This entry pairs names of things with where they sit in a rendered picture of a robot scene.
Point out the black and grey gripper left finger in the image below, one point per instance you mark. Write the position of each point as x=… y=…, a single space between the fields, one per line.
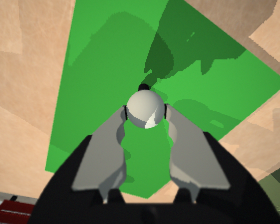
x=86 y=176

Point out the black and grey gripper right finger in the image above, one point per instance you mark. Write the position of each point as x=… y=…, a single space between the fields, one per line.
x=213 y=175

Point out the green rectangular mat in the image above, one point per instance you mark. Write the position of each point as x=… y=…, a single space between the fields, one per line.
x=118 y=47

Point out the white ball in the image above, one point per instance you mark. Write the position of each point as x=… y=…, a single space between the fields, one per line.
x=145 y=109

